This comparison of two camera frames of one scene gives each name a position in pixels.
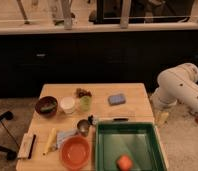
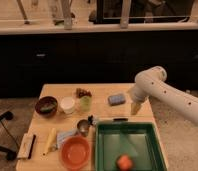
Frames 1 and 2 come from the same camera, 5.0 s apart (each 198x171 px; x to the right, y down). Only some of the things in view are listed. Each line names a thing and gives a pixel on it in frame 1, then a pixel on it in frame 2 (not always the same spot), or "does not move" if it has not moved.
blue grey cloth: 64,133 does not move
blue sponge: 116,99 does not move
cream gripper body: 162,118 to 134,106
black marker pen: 120,119 does not move
